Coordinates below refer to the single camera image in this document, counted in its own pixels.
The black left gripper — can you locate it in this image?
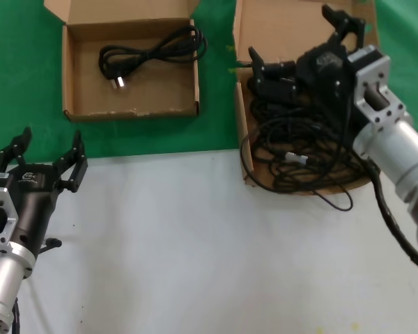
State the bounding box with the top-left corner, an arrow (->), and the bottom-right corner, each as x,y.
0,127 -> 89,259

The silver right wrist bracket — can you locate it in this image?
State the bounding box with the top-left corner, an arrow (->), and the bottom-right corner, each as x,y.
348,44 -> 405,125

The green table cloth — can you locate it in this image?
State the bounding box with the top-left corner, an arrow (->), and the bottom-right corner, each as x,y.
0,0 -> 418,167

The large torn cardboard box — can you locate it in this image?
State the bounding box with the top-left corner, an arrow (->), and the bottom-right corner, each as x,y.
232,0 -> 387,198

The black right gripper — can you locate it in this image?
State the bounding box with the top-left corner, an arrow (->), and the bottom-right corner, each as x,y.
247,3 -> 366,140

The black cable with three-pin plug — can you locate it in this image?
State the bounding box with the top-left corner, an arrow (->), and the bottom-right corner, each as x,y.
98,26 -> 208,90

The loose black cable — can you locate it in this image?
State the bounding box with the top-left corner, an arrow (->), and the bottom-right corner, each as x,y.
240,116 -> 355,212

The black angled plug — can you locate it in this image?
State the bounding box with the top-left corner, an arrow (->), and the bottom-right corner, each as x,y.
38,237 -> 63,254

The smaller square cardboard box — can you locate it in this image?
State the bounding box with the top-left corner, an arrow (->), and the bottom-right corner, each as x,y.
43,0 -> 201,122

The dark braided left arm cable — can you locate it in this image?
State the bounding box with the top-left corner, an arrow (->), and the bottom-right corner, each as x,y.
9,298 -> 22,334

